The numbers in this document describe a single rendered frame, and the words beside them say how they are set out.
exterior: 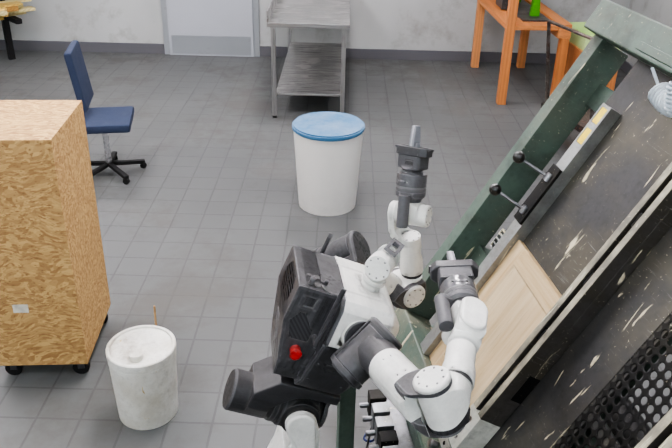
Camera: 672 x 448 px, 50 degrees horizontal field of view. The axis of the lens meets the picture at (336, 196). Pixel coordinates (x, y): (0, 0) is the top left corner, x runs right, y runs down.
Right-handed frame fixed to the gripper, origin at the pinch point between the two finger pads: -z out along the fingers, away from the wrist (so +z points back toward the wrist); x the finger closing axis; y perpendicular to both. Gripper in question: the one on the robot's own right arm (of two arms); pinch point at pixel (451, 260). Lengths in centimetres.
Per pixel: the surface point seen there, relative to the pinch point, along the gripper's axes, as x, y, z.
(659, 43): -56, -44, -31
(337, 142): 34, 115, -276
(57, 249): 156, 71, -109
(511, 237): -22.6, 15.3, -29.3
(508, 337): -17.3, 29.6, -1.8
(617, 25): -53, -41, -53
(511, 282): -20.8, 23.1, -17.7
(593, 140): -45, -14, -35
